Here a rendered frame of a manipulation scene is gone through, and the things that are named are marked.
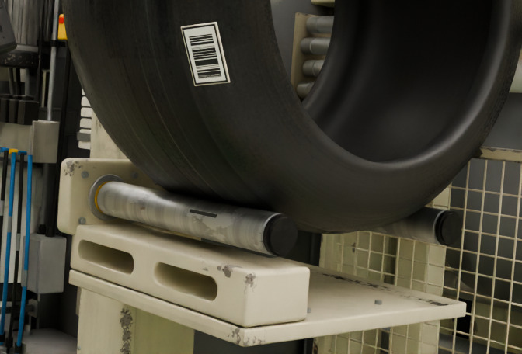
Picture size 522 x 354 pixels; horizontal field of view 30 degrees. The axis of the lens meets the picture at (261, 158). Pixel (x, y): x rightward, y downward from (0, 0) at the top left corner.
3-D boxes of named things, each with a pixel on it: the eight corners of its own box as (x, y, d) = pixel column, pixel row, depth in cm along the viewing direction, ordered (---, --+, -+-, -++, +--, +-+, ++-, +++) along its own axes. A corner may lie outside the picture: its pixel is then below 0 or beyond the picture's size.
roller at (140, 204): (112, 219, 129) (86, 206, 126) (126, 188, 130) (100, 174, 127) (290, 263, 103) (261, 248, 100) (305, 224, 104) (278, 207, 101)
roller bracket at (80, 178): (55, 232, 127) (60, 157, 126) (282, 224, 153) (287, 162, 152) (67, 236, 124) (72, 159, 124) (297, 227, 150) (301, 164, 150)
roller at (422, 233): (272, 214, 148) (251, 206, 145) (281, 186, 148) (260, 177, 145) (457, 251, 121) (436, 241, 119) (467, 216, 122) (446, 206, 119)
